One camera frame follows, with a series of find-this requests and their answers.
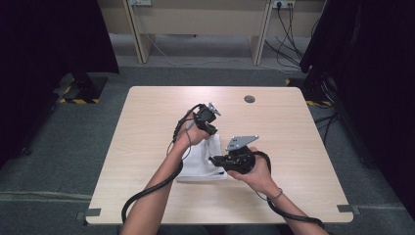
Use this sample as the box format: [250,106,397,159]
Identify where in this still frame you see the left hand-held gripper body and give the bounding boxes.
[195,102,222,136]

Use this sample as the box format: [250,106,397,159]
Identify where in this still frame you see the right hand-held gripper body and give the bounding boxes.
[223,134,260,174]

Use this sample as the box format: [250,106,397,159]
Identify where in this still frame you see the white tank top black trim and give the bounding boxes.
[175,133,229,183]

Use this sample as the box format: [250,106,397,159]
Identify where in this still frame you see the person's left hand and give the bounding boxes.
[175,111,211,150]

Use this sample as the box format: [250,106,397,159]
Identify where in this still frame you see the person's right hand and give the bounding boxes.
[227,147,278,199]

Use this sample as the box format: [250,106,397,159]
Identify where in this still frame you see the thin wrist band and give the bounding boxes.
[255,187,284,202]

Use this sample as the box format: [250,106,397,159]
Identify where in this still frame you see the person's dark trouser legs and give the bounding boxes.
[156,224,288,235]

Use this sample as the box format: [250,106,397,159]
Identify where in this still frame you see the beige background desk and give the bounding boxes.
[97,0,327,66]

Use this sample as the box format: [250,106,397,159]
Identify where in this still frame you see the black stand base striped tape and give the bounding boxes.
[53,71,109,105]

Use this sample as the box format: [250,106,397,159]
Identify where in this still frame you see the black curtain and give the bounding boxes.
[0,0,120,168]
[299,0,415,220]

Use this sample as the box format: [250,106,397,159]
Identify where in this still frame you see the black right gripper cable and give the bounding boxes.
[251,150,325,228]

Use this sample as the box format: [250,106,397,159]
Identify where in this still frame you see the white floor cable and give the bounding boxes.
[131,4,288,72]

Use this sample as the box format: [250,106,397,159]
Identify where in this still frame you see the black stand base with cables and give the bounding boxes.
[285,71,341,145]

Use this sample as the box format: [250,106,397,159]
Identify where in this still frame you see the black floor cables bundle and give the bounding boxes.
[263,3,319,71]

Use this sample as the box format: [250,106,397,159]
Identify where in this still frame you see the white wall socket with plugs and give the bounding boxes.
[272,0,297,10]

